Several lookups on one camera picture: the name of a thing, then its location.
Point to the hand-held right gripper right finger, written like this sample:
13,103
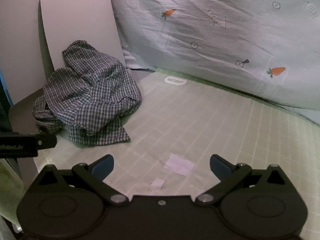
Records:
220,168

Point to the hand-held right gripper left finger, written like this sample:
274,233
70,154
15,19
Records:
103,167

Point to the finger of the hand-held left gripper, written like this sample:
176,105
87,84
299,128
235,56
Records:
47,142

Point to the blue checked shirt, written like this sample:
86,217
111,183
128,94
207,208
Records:
100,100

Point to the green grid bed sheet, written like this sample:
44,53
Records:
200,120

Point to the small white paper patch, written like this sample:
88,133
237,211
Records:
157,183

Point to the white oval sheet label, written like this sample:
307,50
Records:
168,80

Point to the white rounded board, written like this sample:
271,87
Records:
80,17
20,42

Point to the carrot print quilt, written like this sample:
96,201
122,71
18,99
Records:
225,42

